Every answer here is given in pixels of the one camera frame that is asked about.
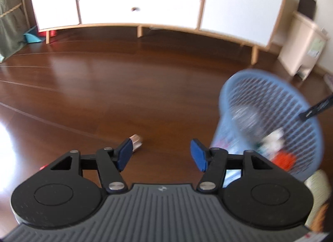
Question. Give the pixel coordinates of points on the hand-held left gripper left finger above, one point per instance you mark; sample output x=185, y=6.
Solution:
x=123, y=155

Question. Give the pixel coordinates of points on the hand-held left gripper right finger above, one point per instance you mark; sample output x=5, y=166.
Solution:
x=199, y=156

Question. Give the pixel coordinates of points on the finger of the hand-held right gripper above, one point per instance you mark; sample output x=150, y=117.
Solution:
x=316, y=109

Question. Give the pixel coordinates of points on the white tissue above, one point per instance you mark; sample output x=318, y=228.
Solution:
x=273, y=138

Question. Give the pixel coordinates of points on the orange foam net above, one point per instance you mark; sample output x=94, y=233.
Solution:
x=285, y=160

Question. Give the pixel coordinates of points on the blue plastic mesh basket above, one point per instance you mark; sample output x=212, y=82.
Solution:
x=225, y=96

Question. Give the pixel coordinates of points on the white green medicine box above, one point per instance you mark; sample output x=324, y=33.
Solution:
x=317, y=190

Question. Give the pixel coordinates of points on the beige pedal trash bin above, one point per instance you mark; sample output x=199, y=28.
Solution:
x=299, y=44

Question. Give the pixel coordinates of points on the black flat panel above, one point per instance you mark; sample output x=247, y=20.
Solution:
x=307, y=4

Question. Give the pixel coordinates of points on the small red item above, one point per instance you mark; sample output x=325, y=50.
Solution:
x=52, y=33

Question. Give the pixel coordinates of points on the teal dustpan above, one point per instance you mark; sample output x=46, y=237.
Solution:
x=32, y=37

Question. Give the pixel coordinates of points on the green curtain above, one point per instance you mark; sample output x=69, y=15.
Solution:
x=10, y=10

